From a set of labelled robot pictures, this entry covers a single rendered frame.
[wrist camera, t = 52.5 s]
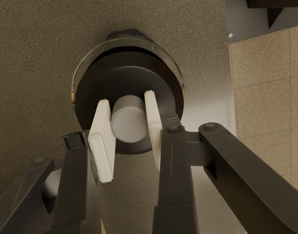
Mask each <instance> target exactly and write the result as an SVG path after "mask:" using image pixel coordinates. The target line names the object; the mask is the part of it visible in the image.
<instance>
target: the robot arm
mask: <svg viewBox="0 0 298 234"><path fill-rule="evenodd" d="M144 97H145V105H146V113H147V121H148V129H149V135H150V139H151V144H152V149H153V153H154V158H155V164H156V169H157V170H158V171H159V172H160V177H159V193H158V206H154V214H153V227H152V234H200V232H199V225H198V218H197V210H196V203H195V195H194V186H193V177H192V170H191V166H203V168H204V171H205V173H206V174H207V176H208V177H209V179H210V180H211V181H212V183H213V184H214V186H215V187H216V188H217V190H218V191H219V193H220V194H221V196H222V197H223V199H224V200H225V202H226V203H227V204H228V206H229V207H230V209H231V210H232V212H233V213H234V214H235V216H236V217H237V219H238V220H239V222H240V223H241V225H242V226H243V228H244V229H245V230H246V232H247V233H248V234H298V190H296V189H295V188H294V187H293V186H292V185H291V184H290V183H289V182H287V181H286V180H285V179H284V178H283V177H282V176H280V175H279V174H278V173H277V172H276V171H275V170H273V169H272V168H271V167H270V166H269V165H268V164H266V163H265V162H264V161H263V160H262V159H261V158H259V157H258V156H257V155H256V154H255V153H254V152H252V151H251V150H250V149H249V148H248V147H247V146H245V145H244V144H243V143H242V142H241V141H240V140H239V139H238V138H236V137H235V136H234V135H233V134H232V133H231V132H229V131H228V130H227V129H226V128H225V127H224V126H222V125H221V124H219V123H215V122H209V123H205V124H202V125H201V126H199V128H198V131H199V132H190V131H186V130H185V127H184V126H182V124H181V122H180V120H179V117H178V115H177V114H176V113H174V112H171V113H166V114H161V115H159V111H158V107H157V103H156V99H155V94H154V91H152V90H150V91H146V92H145V93H144ZM111 116H112V113H111V109H110V104H109V101H108V100H107V99H104V100H100V101H99V102H98V106H97V110H96V113H95V116H94V119H93V122H92V126H91V129H89V130H83V131H74V132H71V133H68V134H66V135H64V136H63V137H62V138H61V140H62V143H63V146H64V149H65V157H64V158H61V159H59V160H56V161H53V159H52V157H51V156H40V157H37V158H35V159H34V160H32V161H31V162H30V163H29V164H28V165H27V166H26V167H25V168H24V170H23V171H22V172H21V173H20V174H19V176H18V177H17V178H16V179H15V180H14V182H13V183H12V184H11V185H10V186H9V188H8V189H7V190H6V191H5V192H4V194H3V195H2V196H1V197H0V234H102V227H101V208H100V190H99V181H98V178H97V175H98V177H99V180H100V182H102V183H104V182H110V181H111V180H112V179H113V170H114V159H115V146H116V137H115V136H114V134H113V133H112V130H111V126H110V122H111Z"/></svg>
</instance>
